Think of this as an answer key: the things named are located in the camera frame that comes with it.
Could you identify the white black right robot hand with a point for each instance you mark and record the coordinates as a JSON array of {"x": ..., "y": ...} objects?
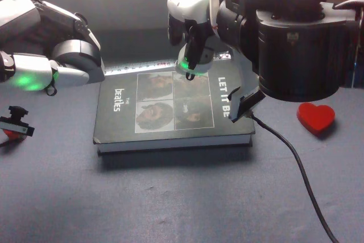
[{"x": 190, "y": 1}]

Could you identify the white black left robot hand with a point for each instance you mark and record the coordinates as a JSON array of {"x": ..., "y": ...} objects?
[{"x": 20, "y": 12}]

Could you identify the grey white tape measure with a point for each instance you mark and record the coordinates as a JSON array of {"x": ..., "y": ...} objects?
[{"x": 82, "y": 52}]

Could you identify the black Beatles book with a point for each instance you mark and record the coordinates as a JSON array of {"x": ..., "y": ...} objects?
[{"x": 119, "y": 129}]

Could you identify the red cylinder block with Q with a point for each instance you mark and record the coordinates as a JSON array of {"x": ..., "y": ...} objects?
[{"x": 12, "y": 134}]

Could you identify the red heart block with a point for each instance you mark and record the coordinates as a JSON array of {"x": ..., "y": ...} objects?
[{"x": 315, "y": 117}]

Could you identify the grey table cloth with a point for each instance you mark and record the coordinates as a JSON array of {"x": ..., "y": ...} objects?
[{"x": 170, "y": 197}]

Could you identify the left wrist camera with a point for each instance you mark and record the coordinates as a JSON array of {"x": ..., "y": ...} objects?
[{"x": 17, "y": 125}]

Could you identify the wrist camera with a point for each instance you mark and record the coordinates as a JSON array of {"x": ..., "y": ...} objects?
[
  {"x": 17, "y": 125},
  {"x": 246, "y": 105}
]

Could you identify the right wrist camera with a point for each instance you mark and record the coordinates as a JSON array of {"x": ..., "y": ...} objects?
[{"x": 246, "y": 105}]

